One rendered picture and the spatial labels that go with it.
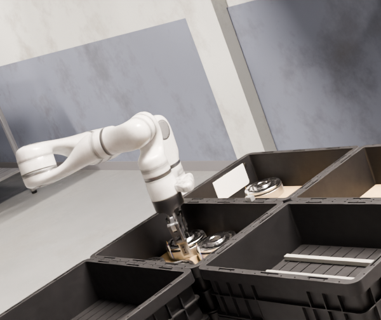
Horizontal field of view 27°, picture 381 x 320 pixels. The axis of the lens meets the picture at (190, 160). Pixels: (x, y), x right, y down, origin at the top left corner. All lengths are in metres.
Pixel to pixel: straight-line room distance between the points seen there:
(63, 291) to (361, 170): 0.76
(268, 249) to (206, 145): 3.93
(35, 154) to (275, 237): 0.65
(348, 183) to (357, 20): 2.39
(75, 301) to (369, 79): 2.76
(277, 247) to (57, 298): 0.52
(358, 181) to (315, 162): 0.18
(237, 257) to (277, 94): 3.25
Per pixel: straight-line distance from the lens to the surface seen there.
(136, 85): 6.01
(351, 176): 1.93
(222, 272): 1.54
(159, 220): 2.03
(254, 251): 1.69
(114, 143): 1.87
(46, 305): 1.86
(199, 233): 1.99
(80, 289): 1.91
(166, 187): 1.88
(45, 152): 2.02
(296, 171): 2.15
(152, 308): 1.55
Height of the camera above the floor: 1.52
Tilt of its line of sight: 14 degrees down
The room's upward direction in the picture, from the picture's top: 21 degrees counter-clockwise
